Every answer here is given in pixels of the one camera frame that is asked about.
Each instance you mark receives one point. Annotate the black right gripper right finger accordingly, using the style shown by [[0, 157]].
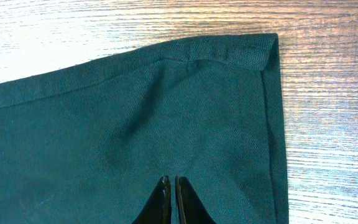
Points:
[[189, 206]]

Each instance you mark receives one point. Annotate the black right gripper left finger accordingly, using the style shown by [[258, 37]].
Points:
[[157, 209]]

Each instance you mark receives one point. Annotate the black polo shirt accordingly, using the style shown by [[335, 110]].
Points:
[[88, 144]]

